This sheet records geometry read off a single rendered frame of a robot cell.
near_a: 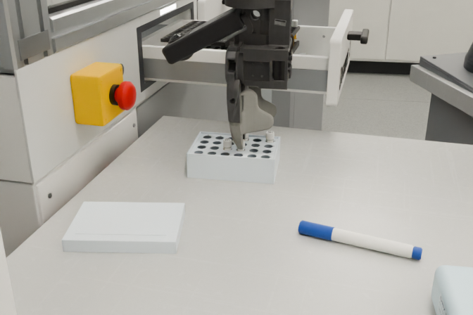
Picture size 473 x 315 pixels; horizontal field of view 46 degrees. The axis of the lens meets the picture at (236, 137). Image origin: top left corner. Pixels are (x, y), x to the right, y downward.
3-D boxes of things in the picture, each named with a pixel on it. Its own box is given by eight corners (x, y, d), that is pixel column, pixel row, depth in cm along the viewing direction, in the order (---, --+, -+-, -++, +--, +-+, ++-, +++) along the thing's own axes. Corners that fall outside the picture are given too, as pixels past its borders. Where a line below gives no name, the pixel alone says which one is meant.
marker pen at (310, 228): (421, 256, 61) (423, 244, 60) (419, 264, 59) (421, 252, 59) (301, 228, 66) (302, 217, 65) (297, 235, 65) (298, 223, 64)
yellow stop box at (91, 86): (130, 110, 81) (127, 62, 78) (108, 128, 75) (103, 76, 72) (99, 107, 82) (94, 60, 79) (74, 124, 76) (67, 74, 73)
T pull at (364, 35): (369, 36, 101) (369, 28, 100) (367, 45, 94) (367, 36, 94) (348, 34, 102) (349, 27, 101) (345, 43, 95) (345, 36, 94)
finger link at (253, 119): (271, 158, 75) (273, 92, 72) (228, 155, 76) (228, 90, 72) (274, 150, 78) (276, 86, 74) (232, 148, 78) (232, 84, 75)
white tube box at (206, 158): (279, 159, 84) (280, 136, 83) (274, 184, 77) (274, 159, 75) (200, 153, 86) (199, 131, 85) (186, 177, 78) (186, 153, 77)
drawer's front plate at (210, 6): (238, 25, 150) (238, -16, 146) (205, 50, 124) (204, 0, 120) (231, 25, 150) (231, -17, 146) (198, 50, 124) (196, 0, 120)
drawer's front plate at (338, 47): (349, 62, 114) (353, 8, 110) (336, 107, 88) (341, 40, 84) (341, 62, 115) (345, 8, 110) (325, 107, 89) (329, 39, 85)
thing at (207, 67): (340, 56, 113) (343, 27, 110) (326, 95, 90) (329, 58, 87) (158, 45, 122) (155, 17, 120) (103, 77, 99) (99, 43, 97)
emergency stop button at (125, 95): (139, 105, 78) (138, 78, 77) (127, 114, 75) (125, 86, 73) (120, 103, 79) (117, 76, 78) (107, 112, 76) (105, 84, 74)
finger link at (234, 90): (238, 126, 72) (238, 60, 69) (226, 125, 73) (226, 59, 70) (243, 115, 77) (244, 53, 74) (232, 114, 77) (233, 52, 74)
